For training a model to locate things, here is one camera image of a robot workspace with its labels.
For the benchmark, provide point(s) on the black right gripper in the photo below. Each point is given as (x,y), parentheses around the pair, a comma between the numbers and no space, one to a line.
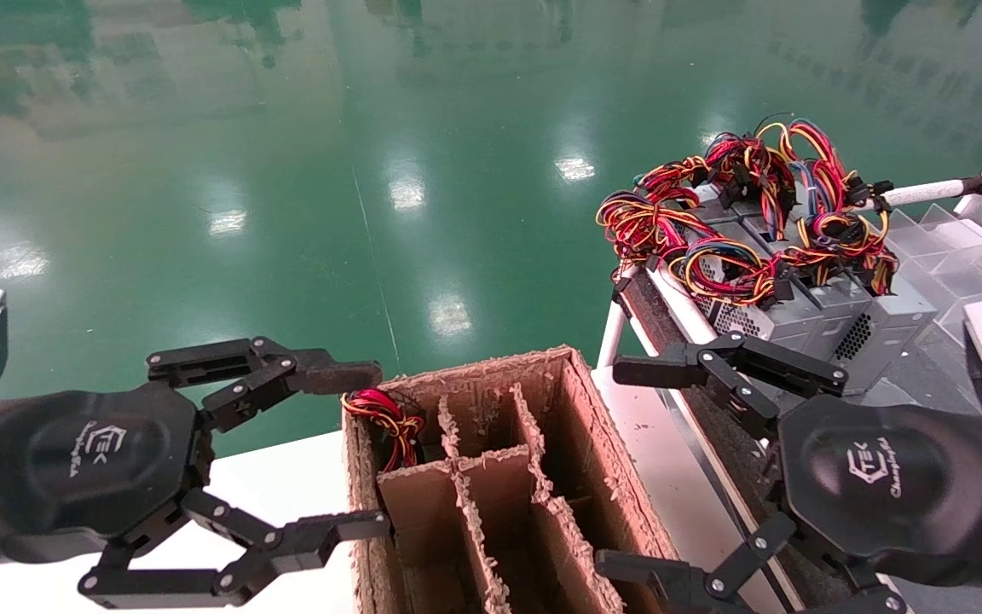
(883,477)

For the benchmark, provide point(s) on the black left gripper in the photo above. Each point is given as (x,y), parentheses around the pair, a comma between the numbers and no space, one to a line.
(90,460)

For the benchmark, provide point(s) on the brown cardboard divider box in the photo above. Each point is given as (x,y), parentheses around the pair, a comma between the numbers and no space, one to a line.
(585,452)

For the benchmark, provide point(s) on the white tube leg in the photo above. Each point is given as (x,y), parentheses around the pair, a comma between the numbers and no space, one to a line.
(612,341)

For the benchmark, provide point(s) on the black conveyor belt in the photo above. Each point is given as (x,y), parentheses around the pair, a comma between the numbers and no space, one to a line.
(943,375)

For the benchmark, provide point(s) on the clear plastic divider tray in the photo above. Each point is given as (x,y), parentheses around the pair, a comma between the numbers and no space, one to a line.
(968,256)

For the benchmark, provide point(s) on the long white tube rail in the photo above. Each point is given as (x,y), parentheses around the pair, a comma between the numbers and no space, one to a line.
(683,311)

